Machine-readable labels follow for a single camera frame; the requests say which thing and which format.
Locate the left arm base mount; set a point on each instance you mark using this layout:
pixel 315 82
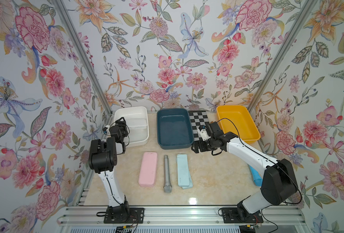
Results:
pixel 124 214

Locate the black white checkerboard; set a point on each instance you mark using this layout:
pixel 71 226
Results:
pixel 197 119

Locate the white storage box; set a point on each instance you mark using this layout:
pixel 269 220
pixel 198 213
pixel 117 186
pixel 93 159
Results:
pixel 137 137

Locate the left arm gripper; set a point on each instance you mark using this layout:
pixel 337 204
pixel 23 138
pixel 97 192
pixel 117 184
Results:
pixel 122 126

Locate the right aluminium corner post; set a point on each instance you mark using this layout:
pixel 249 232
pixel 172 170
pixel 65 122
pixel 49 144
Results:
pixel 289 40

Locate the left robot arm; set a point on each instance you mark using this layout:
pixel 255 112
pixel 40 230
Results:
pixel 103 157

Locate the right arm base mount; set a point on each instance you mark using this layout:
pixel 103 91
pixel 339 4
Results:
pixel 241 215

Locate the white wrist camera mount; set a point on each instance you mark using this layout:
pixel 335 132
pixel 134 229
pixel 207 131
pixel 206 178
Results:
pixel 202 133

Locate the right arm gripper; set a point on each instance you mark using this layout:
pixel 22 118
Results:
pixel 201 143

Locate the aluminium front rail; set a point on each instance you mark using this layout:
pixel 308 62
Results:
pixel 183 219

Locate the pink pencil case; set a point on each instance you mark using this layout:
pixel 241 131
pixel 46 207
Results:
pixel 147 175

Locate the teal storage box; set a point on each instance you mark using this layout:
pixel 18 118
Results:
pixel 174 130

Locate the grey cylindrical pencil case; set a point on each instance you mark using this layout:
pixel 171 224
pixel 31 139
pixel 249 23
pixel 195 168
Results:
pixel 167 180

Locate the yellow storage box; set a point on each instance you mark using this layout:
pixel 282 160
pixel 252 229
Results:
pixel 237 119

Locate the left aluminium corner post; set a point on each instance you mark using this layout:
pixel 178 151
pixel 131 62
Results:
pixel 64 16

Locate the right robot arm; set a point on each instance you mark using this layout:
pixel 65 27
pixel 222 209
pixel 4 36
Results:
pixel 278 177

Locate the light blue pencil case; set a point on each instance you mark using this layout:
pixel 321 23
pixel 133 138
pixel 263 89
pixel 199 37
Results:
pixel 182 170
pixel 190 183

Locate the aluminium corner post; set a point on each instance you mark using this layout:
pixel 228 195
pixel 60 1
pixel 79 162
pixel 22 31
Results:
pixel 289 40
pixel 64 16

